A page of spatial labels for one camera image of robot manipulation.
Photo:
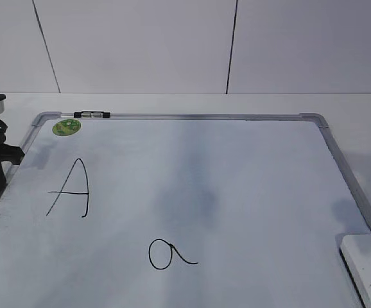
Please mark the round green magnet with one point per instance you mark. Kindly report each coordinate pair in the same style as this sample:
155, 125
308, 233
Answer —
66, 127

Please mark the white board with grey frame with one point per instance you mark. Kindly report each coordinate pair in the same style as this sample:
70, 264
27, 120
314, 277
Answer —
179, 211

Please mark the white board eraser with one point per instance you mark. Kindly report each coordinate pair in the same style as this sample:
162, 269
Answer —
355, 252

